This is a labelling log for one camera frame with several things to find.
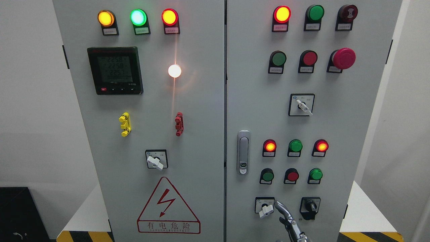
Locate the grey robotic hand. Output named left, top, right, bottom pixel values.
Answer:
left=274, top=200, right=312, bottom=242

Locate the silver door handle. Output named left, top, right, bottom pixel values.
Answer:
left=237, top=130, right=250, bottom=175

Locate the right grey cabinet door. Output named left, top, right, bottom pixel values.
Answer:
left=225, top=0, right=402, bottom=242

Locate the grey cabinet door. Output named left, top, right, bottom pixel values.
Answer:
left=225, top=0, right=402, bottom=242
left=53, top=0, right=225, bottom=242

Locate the left grey cabinet door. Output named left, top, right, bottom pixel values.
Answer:
left=53, top=0, right=225, bottom=242

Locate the red button bottom middle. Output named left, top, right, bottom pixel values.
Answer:
left=284, top=168, right=299, bottom=185

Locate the green lit button bottom right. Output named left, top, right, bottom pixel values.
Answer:
left=307, top=168, right=324, bottom=185

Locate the white platform with hazard stripes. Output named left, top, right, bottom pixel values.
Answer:
left=56, top=182, right=404, bottom=242

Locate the green light lower middle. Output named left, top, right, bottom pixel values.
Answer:
left=287, top=139, right=303, bottom=157

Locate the red lit light lower left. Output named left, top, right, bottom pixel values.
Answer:
left=262, top=139, right=277, bottom=157

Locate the red lit light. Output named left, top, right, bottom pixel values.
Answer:
left=312, top=139, right=329, bottom=157
left=272, top=5, right=291, bottom=32
left=262, top=139, right=277, bottom=157

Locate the red lit light lower right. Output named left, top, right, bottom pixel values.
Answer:
left=312, top=139, right=329, bottom=157

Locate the red lightning warning sticker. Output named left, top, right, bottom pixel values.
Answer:
left=137, top=176, right=201, bottom=234

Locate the red terminal connector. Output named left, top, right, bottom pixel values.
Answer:
left=174, top=112, right=184, bottom=137

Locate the green push button second row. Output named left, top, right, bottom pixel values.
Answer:
left=268, top=50, right=287, bottom=75

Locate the red push button second row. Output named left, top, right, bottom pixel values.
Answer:
left=298, top=50, right=318, bottom=74

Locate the red emergency stop button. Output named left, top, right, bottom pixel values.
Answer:
left=327, top=48, right=356, bottom=74

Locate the yellow terminal connector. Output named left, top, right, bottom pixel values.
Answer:
left=119, top=112, right=132, bottom=137

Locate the white indicator light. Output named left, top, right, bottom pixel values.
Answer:
left=168, top=64, right=182, bottom=78

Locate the red lit light top right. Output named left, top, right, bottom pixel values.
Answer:
left=272, top=5, right=291, bottom=32

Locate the green button top right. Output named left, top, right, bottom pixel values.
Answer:
left=304, top=5, right=325, bottom=32

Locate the dark red buzzer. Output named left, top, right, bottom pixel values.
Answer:
left=335, top=4, right=358, bottom=32

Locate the black digital power meter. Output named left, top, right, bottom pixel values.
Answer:
left=87, top=46, right=144, bottom=95

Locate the red indicator light top left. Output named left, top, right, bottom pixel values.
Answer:
left=161, top=8, right=180, bottom=34

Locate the green indicator light top left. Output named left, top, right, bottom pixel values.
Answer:
left=130, top=9, right=151, bottom=35

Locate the black box lower left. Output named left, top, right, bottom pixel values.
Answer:
left=0, top=187, right=50, bottom=242

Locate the yellow indicator light top left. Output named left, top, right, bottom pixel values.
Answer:
left=98, top=9, right=119, bottom=36

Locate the black rotary knob switch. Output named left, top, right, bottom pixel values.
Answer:
left=300, top=197, right=321, bottom=220

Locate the lower white selector switch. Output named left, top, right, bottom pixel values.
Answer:
left=255, top=197, right=275, bottom=218

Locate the upper right selector switch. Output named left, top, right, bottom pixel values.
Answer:
left=288, top=93, right=315, bottom=117

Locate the left door selector switch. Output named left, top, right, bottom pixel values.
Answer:
left=145, top=150, right=169, bottom=170

